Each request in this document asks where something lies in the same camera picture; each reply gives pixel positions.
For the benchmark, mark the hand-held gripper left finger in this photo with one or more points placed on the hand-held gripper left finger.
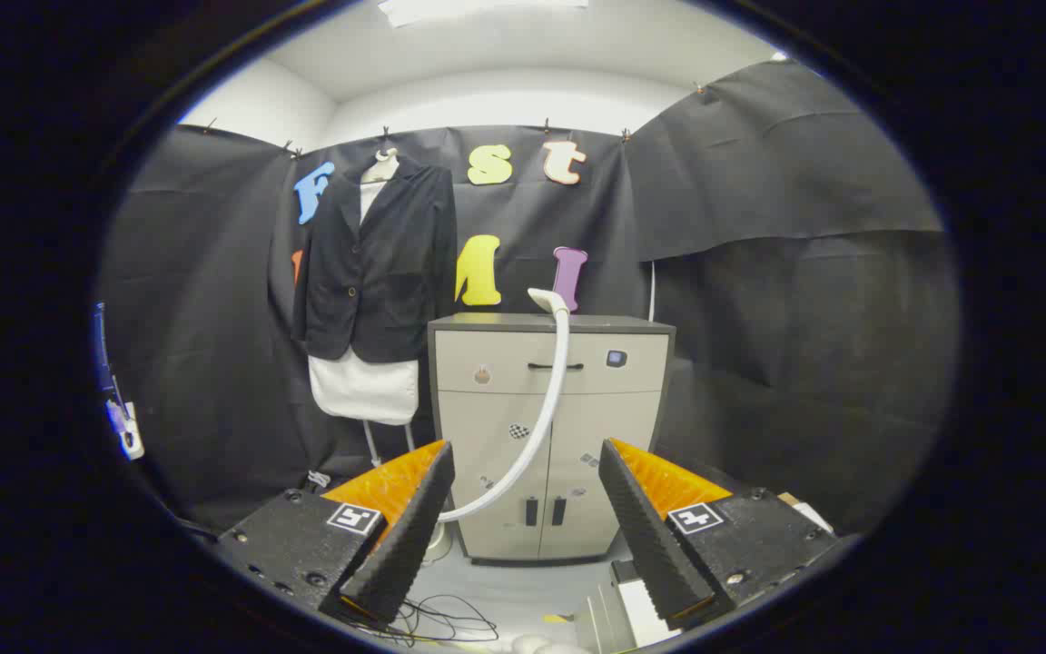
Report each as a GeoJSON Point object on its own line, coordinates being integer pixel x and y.
{"type": "Point", "coordinates": [414, 527]}

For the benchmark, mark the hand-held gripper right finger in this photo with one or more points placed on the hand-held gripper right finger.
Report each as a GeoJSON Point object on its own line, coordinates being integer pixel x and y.
{"type": "Point", "coordinates": [641, 527]}

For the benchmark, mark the black blazer jacket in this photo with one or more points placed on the black blazer jacket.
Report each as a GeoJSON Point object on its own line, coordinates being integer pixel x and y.
{"type": "Point", "coordinates": [387, 272]}

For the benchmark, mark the white box stack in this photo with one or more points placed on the white box stack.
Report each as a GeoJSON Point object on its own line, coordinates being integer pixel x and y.
{"type": "Point", "coordinates": [646, 618]}

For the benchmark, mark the grey cabinet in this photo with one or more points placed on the grey cabinet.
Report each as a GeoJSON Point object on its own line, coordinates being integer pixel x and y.
{"type": "Point", "coordinates": [632, 427]}

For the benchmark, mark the white mannequin torso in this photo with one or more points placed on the white mannequin torso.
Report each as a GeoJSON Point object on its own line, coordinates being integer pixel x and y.
{"type": "Point", "coordinates": [364, 386]}

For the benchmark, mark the white rounded object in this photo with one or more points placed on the white rounded object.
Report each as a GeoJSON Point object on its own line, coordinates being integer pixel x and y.
{"type": "Point", "coordinates": [550, 647]}

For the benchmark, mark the flat cardboard box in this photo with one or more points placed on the flat cardboard box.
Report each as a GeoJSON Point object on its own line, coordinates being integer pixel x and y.
{"type": "Point", "coordinates": [804, 510]}

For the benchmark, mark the blue and white tool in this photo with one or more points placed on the blue and white tool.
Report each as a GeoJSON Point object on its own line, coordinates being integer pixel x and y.
{"type": "Point", "coordinates": [128, 431]}

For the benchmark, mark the black backdrop cloth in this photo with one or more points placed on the black backdrop cloth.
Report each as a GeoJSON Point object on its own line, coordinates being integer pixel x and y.
{"type": "Point", "coordinates": [759, 182]}

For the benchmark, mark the ceiling light panel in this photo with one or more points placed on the ceiling light panel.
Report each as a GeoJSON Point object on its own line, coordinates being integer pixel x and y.
{"type": "Point", "coordinates": [450, 9]}

